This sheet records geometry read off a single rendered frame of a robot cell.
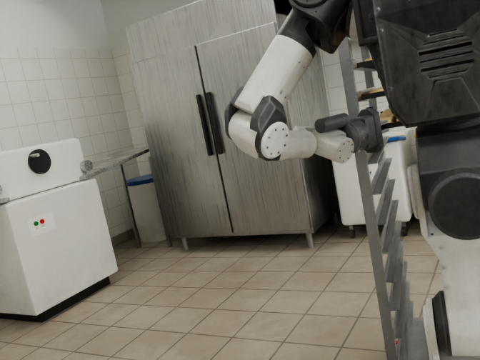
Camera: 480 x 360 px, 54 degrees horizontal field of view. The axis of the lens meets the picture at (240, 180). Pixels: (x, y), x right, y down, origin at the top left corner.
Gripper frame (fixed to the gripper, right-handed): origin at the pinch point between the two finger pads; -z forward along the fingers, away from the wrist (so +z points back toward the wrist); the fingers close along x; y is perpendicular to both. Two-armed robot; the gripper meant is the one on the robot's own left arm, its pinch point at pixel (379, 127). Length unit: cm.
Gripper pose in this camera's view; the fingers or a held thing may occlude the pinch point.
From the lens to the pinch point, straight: 137.6
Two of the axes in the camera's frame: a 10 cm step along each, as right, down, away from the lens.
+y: -6.2, 0.1, 7.8
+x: -1.9, -9.7, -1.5
